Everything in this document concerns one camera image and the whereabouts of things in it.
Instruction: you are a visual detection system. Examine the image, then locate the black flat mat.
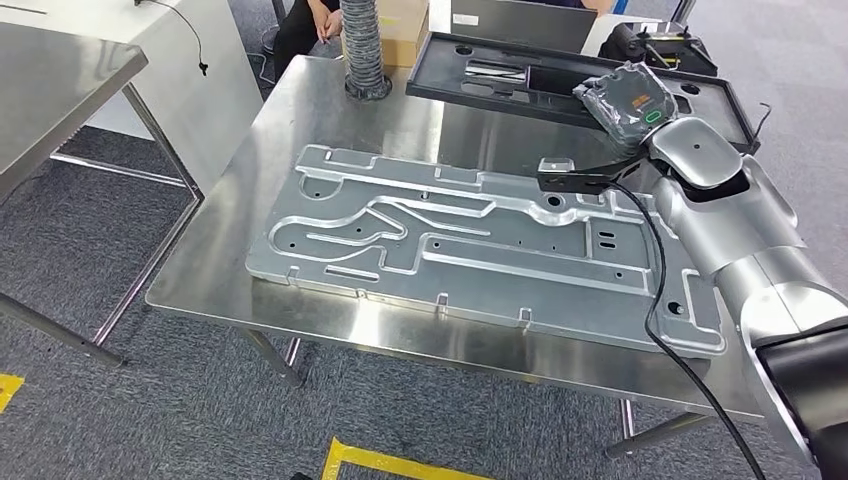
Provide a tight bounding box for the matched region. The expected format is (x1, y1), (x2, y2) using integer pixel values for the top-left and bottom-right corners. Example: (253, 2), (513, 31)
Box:
(450, 0), (599, 56)

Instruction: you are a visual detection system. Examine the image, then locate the stamped silver metal panel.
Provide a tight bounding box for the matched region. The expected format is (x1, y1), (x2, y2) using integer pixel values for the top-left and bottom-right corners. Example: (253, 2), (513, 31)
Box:
(245, 144), (728, 359)

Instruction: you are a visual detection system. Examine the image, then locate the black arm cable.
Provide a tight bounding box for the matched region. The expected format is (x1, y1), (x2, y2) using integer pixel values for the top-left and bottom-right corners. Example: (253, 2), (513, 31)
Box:
(596, 180), (768, 480)

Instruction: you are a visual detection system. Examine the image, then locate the black device with yellow marks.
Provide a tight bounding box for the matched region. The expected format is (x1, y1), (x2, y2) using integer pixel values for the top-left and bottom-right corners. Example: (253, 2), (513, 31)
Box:
(598, 21), (720, 77)

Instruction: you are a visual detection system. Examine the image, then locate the black camera bracket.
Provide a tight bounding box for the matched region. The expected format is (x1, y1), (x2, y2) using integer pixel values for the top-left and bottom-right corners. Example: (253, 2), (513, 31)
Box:
(537, 150), (654, 195)

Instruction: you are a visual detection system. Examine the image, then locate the person's hand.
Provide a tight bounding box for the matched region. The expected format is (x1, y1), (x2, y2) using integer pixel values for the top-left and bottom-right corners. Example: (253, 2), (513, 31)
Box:
(315, 6), (344, 45)

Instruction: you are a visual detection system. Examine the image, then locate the black cabinet cable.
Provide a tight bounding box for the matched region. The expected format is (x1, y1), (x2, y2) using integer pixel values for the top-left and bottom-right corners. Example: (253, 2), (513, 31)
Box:
(134, 0), (211, 77)

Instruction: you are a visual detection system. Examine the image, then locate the thin black wire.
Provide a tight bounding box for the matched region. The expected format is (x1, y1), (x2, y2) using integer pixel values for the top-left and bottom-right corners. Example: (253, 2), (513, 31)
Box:
(751, 102), (774, 144)

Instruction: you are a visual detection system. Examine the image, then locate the yellow floor tape square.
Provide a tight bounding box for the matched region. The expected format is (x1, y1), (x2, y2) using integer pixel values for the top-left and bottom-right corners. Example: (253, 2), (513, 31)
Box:
(0, 373), (26, 415)

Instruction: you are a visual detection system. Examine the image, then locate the white cabinet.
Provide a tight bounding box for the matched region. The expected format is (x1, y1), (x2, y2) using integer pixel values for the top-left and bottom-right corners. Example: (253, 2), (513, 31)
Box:
(0, 0), (265, 195)

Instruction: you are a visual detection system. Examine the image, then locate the person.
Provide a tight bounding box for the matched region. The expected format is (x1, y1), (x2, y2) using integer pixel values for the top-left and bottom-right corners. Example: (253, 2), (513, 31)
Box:
(272, 0), (344, 84)

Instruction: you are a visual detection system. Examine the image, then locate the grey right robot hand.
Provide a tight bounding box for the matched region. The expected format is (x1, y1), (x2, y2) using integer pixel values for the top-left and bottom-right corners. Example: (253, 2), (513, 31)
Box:
(572, 61), (679, 152)

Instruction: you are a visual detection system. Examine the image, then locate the steel workbench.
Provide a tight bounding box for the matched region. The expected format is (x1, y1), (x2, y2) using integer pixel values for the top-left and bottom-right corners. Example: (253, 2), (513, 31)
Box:
(0, 23), (205, 370)
(145, 54), (766, 460)

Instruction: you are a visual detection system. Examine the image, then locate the cardboard box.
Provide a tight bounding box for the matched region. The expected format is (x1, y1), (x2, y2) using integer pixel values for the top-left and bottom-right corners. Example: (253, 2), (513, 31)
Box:
(376, 0), (431, 69)

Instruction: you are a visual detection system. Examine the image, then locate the black plastic frame part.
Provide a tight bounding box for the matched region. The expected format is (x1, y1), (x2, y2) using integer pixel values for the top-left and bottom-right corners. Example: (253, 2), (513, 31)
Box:
(405, 31), (761, 156)

